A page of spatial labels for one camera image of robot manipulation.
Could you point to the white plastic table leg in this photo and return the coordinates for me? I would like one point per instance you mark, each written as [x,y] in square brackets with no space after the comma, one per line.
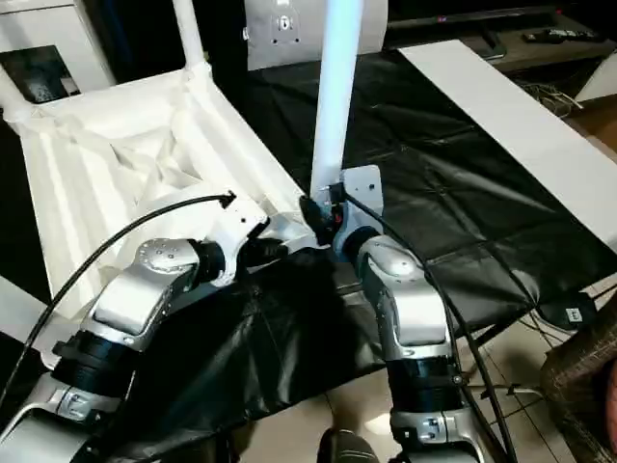
[12,96]
[337,96]
[190,34]
[21,308]

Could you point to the white plastic table top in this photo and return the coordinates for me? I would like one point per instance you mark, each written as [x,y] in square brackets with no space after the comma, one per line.
[96,144]

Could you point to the black work mat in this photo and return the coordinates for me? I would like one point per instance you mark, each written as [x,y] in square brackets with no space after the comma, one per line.
[434,193]

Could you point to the white flat board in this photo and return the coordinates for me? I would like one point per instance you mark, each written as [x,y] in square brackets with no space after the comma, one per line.
[506,120]

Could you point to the dark right robot foot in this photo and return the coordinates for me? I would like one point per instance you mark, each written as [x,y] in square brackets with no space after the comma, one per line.
[347,448]

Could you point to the black flat television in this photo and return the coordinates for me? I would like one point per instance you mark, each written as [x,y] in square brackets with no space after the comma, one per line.
[458,17]

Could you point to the black metal stand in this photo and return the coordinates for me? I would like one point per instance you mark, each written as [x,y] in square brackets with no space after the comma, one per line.
[506,388]

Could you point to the black furniture with yellow label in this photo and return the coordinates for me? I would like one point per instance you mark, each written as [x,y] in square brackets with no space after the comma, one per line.
[144,34]

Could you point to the black adapter with white label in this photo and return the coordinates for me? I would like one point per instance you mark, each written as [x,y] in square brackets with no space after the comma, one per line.
[571,312]

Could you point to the brown cardboard box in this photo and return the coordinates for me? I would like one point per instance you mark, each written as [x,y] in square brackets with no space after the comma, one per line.
[598,125]

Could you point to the black remote control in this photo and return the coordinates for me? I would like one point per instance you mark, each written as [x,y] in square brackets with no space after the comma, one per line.
[561,35]

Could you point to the brown furry object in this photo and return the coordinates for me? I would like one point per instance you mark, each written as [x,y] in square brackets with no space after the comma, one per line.
[583,376]

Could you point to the white glass-door cabinet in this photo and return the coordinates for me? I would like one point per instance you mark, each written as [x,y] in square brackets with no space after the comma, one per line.
[48,38]

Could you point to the white angular box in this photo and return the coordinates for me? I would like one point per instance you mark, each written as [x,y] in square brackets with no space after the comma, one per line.
[598,77]

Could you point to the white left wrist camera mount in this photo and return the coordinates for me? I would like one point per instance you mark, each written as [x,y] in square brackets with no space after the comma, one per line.
[236,226]

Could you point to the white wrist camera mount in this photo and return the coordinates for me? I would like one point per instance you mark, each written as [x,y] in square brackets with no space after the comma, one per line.
[361,193]
[236,226]

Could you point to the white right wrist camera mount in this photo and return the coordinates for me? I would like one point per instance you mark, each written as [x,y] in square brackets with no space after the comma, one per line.
[361,193]

